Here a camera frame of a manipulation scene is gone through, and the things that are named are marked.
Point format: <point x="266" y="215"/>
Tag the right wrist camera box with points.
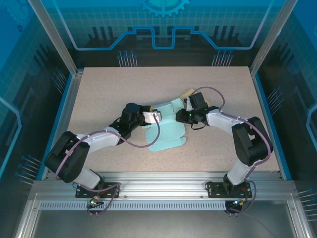
<point x="189" y="102"/>

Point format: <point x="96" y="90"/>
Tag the aluminium lower frame bar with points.
<point x="27" y="220"/>
<point x="298" y="220"/>

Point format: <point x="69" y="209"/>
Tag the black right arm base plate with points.
<point x="214" y="192"/>

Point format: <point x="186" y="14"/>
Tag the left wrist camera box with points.
<point x="151" y="116"/>

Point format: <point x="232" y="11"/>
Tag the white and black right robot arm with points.
<point x="250" y="146"/>

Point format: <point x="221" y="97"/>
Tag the aluminium frame post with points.
<point x="56" y="37"/>
<point x="272" y="37"/>

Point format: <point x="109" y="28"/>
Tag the yellow paper box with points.
<point x="187" y="93"/>

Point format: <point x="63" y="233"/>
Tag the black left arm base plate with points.
<point x="83" y="194"/>

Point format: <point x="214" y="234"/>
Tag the small circuit board with LED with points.
<point x="93" y="202"/>
<point x="239" y="202"/>

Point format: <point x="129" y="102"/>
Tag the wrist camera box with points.
<point x="151" y="116"/>
<point x="189" y="102"/>

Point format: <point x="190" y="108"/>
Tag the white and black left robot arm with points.
<point x="64" y="158"/>

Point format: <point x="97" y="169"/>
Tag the wide aluminium frame rail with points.
<point x="161" y="184"/>

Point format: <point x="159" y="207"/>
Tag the blue table edge strip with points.
<point x="264" y="99"/>
<point x="65" y="99"/>

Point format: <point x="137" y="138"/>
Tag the light blue paper box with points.
<point x="168" y="134"/>

